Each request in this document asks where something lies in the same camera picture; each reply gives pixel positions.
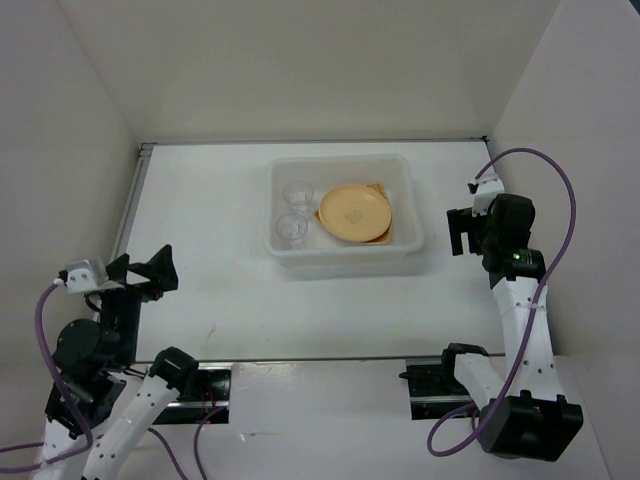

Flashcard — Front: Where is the clear plastic cup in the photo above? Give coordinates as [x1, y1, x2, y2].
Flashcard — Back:
[275, 213, 308, 250]
[283, 181, 314, 216]

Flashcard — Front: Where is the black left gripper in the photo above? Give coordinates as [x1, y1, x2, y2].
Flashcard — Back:
[100, 242, 179, 365]

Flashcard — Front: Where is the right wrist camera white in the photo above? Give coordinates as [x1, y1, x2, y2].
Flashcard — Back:
[468, 172, 505, 217]

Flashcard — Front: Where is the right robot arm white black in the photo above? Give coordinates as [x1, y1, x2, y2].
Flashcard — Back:
[438, 193, 584, 462]

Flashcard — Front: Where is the beige plate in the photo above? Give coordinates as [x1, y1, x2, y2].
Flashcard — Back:
[319, 182, 394, 243]

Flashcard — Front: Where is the clear plastic cup front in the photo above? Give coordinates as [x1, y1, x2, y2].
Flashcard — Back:
[275, 213, 308, 250]

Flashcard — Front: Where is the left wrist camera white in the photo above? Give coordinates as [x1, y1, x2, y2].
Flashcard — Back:
[56, 257, 109, 294]

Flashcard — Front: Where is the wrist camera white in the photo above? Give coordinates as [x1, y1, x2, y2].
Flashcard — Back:
[468, 172, 505, 217]
[56, 257, 109, 294]

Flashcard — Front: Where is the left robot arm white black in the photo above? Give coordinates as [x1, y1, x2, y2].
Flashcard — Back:
[34, 245, 199, 479]

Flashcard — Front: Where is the translucent white plastic bin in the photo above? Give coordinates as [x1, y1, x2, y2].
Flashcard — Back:
[263, 154, 427, 278]

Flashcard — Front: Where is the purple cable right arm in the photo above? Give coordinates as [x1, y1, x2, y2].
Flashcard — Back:
[427, 147, 579, 457]

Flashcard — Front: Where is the woven bamboo fan-shaped tray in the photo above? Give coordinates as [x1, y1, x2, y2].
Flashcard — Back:
[313, 178, 397, 246]

